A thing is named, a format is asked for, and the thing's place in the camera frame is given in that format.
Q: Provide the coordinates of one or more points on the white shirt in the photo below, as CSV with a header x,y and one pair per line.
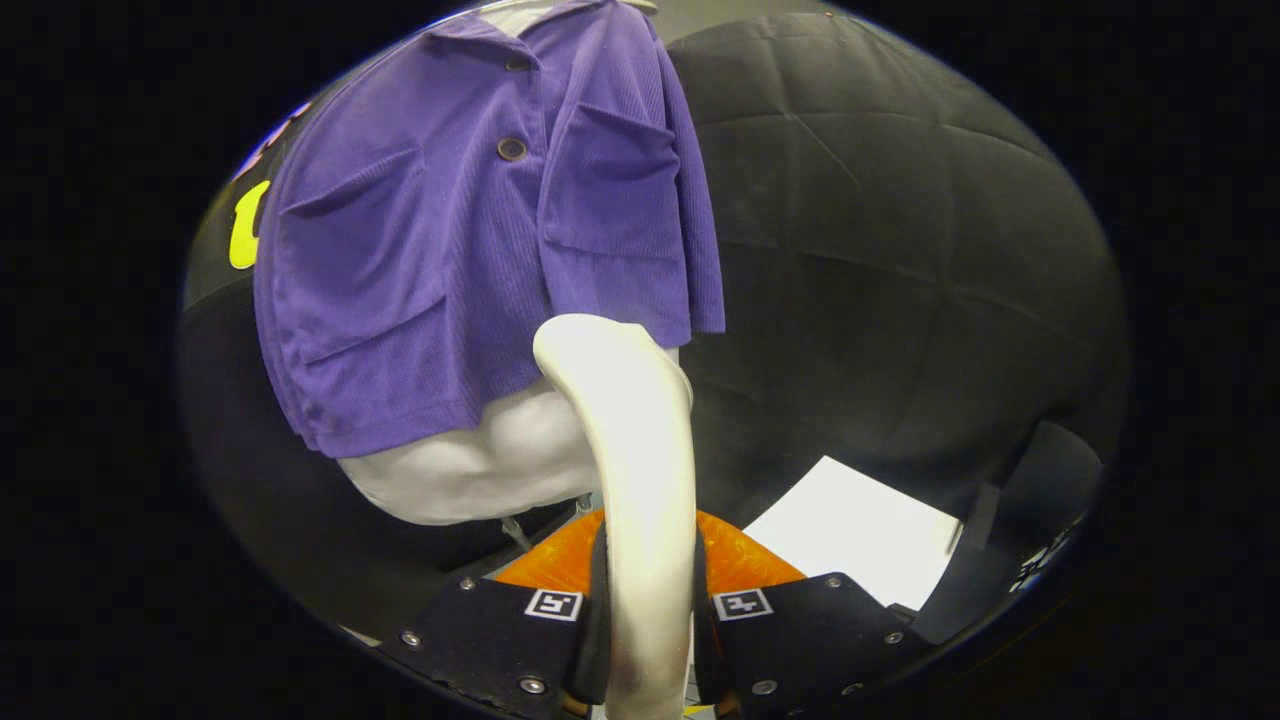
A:
x,y
480,470

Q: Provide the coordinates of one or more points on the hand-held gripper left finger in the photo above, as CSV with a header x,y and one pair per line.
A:
x,y
592,650

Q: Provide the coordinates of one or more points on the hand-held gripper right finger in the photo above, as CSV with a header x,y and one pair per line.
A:
x,y
708,650

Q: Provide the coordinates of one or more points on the grey metal stand pole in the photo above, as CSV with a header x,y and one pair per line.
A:
x,y
516,533

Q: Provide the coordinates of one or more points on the white paper sheet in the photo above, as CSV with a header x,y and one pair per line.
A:
x,y
850,530

